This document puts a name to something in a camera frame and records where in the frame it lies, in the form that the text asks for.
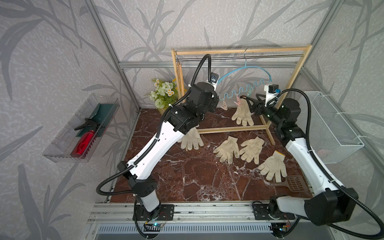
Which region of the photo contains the white glove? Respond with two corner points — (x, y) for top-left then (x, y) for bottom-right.
(258, 151), (287, 183)
(240, 137), (265, 165)
(213, 136), (240, 164)
(232, 98), (254, 127)
(178, 127), (204, 152)

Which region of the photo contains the blue clip hanger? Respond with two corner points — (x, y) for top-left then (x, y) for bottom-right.
(215, 47), (273, 111)

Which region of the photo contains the orange clip hanger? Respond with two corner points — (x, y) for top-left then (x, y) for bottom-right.
(176, 61), (186, 97)

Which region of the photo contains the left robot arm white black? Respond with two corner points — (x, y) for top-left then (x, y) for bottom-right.
(96, 54), (219, 213)

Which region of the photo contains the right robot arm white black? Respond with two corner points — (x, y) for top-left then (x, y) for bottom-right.
(241, 89), (384, 240)

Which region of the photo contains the brown slotted scoop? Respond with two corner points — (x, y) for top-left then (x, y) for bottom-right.
(269, 175), (309, 193)

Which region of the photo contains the potted white flower plant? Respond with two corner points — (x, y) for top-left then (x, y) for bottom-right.
(148, 79), (179, 115)

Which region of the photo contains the wooden clothes rack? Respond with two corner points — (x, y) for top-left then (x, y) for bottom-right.
(171, 44), (313, 145)

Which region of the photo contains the green dustpan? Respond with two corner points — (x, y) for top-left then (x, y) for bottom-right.
(75, 104), (117, 138)

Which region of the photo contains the red spray bottle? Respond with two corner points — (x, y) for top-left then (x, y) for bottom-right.
(71, 130), (96, 159)

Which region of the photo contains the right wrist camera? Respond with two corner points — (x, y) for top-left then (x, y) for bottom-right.
(264, 84), (281, 107)

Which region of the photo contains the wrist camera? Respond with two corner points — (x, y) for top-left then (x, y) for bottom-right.
(264, 84), (281, 107)
(209, 72), (220, 90)

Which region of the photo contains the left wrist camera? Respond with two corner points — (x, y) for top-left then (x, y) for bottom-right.
(209, 72), (220, 90)

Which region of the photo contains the white wire mesh basket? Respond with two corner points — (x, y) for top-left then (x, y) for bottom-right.
(305, 91), (365, 164)

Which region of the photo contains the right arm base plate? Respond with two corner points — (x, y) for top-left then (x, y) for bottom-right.
(252, 201), (296, 221)

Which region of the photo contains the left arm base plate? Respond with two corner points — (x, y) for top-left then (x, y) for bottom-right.
(133, 204), (175, 221)

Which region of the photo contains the clear plastic wall bin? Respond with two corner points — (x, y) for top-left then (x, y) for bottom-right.
(43, 94), (120, 163)

